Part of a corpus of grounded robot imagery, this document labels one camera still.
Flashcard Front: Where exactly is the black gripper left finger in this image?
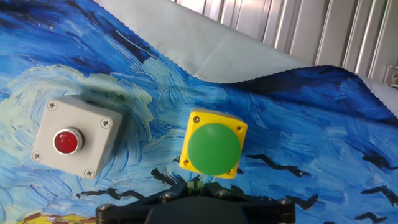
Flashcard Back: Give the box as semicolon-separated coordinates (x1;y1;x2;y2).
95;181;197;224

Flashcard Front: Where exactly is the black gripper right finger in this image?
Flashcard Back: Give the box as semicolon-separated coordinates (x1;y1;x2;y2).
197;181;296;224

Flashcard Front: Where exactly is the yellow box green mushroom button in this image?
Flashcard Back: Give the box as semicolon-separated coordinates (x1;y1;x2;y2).
179;108;249;180

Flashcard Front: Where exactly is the grey box red button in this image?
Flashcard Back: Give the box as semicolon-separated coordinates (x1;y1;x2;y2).
30;95;123;180

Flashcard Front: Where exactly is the Van Gogh painting tablecloth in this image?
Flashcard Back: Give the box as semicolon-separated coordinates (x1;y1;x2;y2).
0;0;398;224

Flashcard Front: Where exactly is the metal slot bracket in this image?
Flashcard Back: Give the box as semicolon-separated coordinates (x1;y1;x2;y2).
384;65;398;90

